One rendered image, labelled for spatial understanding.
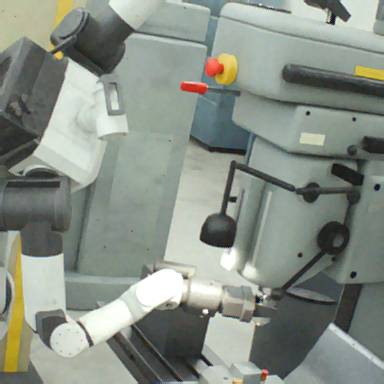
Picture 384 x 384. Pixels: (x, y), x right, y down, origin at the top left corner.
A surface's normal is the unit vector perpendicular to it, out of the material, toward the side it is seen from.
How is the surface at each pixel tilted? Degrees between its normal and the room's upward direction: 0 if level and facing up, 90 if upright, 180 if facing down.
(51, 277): 80
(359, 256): 90
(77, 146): 58
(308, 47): 90
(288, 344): 93
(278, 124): 90
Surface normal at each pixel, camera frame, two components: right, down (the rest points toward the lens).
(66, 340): 0.44, 0.11
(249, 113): -0.88, -0.07
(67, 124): 0.67, -0.26
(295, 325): -0.32, 0.20
